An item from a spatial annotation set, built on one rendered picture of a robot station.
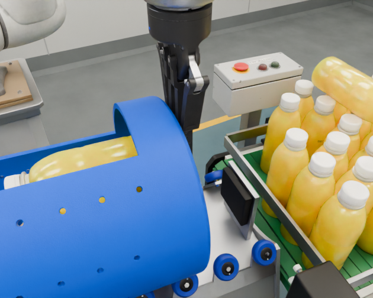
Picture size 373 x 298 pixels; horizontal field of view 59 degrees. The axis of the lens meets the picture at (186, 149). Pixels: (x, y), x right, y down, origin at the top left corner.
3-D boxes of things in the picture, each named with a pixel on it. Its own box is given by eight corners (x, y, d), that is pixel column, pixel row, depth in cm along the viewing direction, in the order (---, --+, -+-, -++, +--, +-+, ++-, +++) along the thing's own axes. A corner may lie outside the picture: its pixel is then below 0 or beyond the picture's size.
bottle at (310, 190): (272, 223, 71) (291, 156, 58) (301, 214, 72) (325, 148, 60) (291, 252, 65) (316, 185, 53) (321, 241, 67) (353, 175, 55)
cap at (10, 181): (24, 176, 46) (10, 180, 45) (16, 170, 42) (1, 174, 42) (29, 203, 45) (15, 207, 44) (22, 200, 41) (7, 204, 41)
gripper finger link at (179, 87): (196, 48, 42) (200, 52, 41) (195, 121, 49) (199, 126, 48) (166, 52, 41) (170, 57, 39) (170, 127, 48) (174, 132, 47)
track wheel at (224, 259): (208, 258, 56) (212, 262, 54) (231, 248, 57) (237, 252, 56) (215, 282, 57) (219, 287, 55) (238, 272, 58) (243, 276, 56)
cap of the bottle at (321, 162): (304, 161, 57) (306, 154, 56) (323, 156, 58) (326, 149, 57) (318, 177, 55) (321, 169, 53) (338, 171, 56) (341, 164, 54)
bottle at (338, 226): (342, 255, 65) (379, 189, 52) (335, 286, 60) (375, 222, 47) (305, 240, 67) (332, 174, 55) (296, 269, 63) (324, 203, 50)
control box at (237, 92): (211, 98, 90) (214, 62, 83) (274, 84, 95) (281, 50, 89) (228, 117, 83) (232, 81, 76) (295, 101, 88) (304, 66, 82)
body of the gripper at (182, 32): (225, 7, 36) (220, 83, 42) (195, -14, 42) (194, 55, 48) (159, 16, 34) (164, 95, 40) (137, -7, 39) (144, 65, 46)
